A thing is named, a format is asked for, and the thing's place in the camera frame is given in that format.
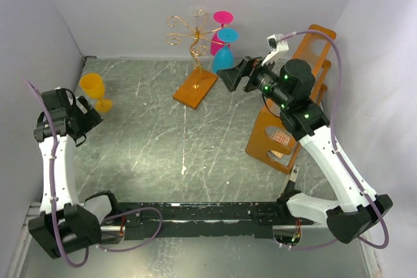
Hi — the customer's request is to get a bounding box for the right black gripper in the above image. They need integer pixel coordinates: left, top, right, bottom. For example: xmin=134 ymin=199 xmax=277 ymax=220
xmin=217 ymin=51 xmax=291 ymax=109

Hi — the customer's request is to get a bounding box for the blue plastic wine glass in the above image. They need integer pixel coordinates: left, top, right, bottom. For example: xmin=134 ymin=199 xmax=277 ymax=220
xmin=212 ymin=28 xmax=239 ymax=74

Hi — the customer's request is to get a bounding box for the yellow plastic wine glass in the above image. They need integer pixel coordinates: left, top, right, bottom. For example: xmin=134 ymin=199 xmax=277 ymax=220
xmin=79 ymin=73 xmax=113 ymax=113

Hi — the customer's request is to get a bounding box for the pink plastic wine glass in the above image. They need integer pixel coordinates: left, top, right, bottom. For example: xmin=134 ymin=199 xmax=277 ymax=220
xmin=210 ymin=10 xmax=234 ymax=57

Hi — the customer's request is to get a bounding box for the clear wine glass front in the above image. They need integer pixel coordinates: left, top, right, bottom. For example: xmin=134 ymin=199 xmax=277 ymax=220
xmin=76 ymin=135 xmax=98 ymax=163

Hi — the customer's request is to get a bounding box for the clear wine glass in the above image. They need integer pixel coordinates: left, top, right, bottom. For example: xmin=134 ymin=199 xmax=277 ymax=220
xmin=188 ymin=5 xmax=207 ymax=30
xmin=76 ymin=135 xmax=98 ymax=163

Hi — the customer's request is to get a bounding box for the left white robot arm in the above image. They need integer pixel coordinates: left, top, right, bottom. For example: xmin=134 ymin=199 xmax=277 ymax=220
xmin=29 ymin=88 xmax=122 ymax=259

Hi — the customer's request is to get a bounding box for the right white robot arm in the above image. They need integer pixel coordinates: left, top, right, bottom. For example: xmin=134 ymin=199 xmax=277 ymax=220
xmin=217 ymin=58 xmax=393 ymax=249

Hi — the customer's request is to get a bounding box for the wooden rack base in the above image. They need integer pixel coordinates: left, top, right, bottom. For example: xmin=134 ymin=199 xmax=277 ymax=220
xmin=173 ymin=70 xmax=218 ymax=109

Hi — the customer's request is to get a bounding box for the clear wine glass back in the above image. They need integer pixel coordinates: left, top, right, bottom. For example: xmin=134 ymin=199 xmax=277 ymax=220
xmin=188 ymin=5 xmax=207 ymax=30

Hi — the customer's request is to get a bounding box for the orange wooden shelf rack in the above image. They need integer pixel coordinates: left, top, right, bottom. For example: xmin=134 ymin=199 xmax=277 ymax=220
xmin=246 ymin=34 xmax=331 ymax=174

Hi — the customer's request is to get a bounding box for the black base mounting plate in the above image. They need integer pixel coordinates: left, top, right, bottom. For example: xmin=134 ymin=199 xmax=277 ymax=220
xmin=102 ymin=202 xmax=313 ymax=240

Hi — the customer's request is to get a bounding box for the white label strip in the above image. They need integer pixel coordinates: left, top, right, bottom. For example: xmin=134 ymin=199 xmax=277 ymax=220
xmin=289 ymin=164 xmax=300 ymax=184

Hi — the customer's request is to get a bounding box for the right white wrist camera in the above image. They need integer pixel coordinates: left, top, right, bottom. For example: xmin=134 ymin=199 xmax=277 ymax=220
xmin=261 ymin=34 xmax=289 ymax=66

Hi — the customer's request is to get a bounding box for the gold wire glass rack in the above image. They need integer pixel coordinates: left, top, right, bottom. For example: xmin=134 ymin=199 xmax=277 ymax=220
xmin=165 ymin=11 xmax=219 ymax=71

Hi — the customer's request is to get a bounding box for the aluminium extrusion rail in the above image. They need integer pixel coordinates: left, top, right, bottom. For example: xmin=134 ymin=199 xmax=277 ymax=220
xmin=23 ymin=202 xmax=369 ymax=236

